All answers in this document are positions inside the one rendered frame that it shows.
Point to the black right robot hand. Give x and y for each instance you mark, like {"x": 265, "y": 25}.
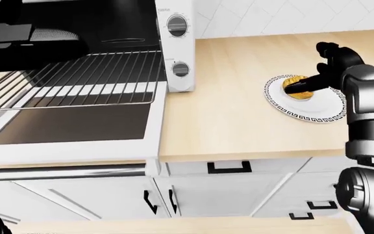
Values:
{"x": 343, "y": 59}

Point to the golden brown scone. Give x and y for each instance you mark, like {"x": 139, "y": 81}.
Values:
{"x": 300, "y": 96}

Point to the white glass toaster oven door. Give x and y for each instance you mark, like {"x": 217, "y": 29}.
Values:
{"x": 76, "y": 126}

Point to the small grey oven knob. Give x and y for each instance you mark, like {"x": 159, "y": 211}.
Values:
{"x": 180, "y": 69}

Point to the white toaster oven body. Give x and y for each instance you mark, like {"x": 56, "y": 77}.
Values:
{"x": 179, "y": 48}

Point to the large grey oven knob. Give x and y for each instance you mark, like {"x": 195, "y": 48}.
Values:
{"x": 177, "y": 25}

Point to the white plate with black pattern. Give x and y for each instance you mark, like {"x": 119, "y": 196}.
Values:
{"x": 304, "y": 113}

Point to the white drawer front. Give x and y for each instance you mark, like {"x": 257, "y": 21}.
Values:
{"x": 271, "y": 165}

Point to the white cabinet door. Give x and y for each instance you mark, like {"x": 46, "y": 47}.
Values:
{"x": 226, "y": 195}
{"x": 76, "y": 200}

